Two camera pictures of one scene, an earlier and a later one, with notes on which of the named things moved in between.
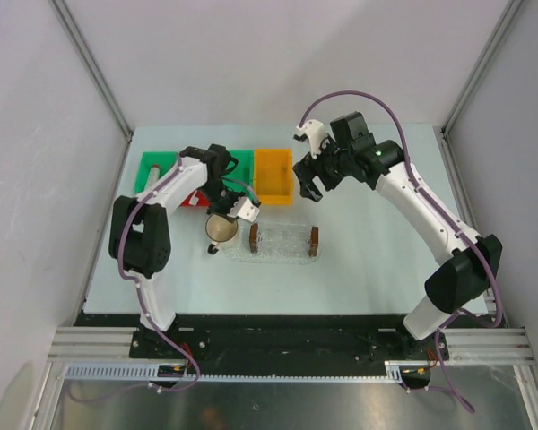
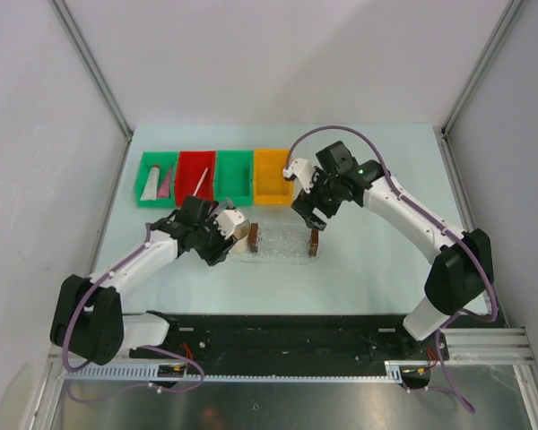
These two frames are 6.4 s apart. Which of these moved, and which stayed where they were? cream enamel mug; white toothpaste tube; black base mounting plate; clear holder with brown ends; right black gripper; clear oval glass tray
Moved: right black gripper; cream enamel mug
Stayed: black base mounting plate; white toothpaste tube; clear holder with brown ends; clear oval glass tray
